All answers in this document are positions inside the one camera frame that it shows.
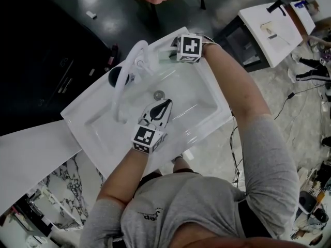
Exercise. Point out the person's left forearm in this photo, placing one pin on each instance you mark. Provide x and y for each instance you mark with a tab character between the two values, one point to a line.
124	174

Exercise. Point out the narrow white sink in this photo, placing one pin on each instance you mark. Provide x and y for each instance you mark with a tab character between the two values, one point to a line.
303	17

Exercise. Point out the small white block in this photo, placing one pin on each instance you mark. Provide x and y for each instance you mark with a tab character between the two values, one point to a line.
91	14

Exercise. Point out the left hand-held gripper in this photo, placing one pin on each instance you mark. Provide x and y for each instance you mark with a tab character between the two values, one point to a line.
144	137

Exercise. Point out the white sink with black faucet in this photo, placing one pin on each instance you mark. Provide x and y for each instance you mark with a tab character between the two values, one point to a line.
282	48

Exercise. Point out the white ceramic sink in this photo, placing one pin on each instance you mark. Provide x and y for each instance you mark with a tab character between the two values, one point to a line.
191	117

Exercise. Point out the white curved faucet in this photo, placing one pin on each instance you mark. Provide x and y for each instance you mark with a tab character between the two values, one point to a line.
121	86

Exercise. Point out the dark bottles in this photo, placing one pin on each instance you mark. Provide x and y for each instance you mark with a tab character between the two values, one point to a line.
112	58

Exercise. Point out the metal sink drain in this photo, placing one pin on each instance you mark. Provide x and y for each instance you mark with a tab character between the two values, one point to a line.
159	94

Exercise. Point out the grey t-shirt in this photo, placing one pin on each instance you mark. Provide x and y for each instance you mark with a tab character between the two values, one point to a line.
196	205

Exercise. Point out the black and white device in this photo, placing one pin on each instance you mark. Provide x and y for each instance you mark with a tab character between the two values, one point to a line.
307	203

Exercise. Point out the white slab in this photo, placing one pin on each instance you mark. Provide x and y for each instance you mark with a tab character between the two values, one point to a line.
33	159

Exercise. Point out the black faucet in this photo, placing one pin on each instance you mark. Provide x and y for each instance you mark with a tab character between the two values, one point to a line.
275	7

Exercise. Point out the person's right forearm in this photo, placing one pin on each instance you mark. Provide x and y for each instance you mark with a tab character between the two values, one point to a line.
232	86

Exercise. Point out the person's leg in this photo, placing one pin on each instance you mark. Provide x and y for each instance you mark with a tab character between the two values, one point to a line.
182	164

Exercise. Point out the black round cup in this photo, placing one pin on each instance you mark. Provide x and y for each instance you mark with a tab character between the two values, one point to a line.
113	77

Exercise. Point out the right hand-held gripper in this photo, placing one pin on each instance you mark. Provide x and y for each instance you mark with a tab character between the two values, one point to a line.
190	46

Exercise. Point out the black sink stand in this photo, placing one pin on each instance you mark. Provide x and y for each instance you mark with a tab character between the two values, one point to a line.
240	48

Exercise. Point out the black cabinet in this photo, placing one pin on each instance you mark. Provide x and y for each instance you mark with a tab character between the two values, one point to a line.
38	48

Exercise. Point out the marble patterned panel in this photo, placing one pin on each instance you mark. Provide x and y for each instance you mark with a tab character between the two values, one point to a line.
69	187

